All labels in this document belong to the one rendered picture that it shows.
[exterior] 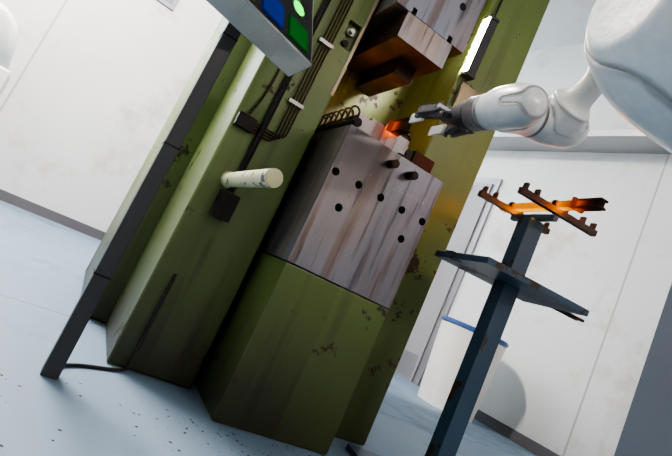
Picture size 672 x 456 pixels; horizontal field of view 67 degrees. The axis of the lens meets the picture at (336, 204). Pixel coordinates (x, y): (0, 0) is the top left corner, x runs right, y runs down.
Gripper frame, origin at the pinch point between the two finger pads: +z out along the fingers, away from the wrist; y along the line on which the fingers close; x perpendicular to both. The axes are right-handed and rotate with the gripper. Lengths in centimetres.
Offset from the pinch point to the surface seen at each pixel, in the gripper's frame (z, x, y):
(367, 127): 17.4, -4.2, -9.1
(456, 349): 180, -54, 203
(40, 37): 358, 36, -161
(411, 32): 17.1, 31.3, -9.0
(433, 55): 17.1, 29.5, 1.7
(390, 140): 17.4, -3.7, 0.1
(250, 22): -3, -6, -57
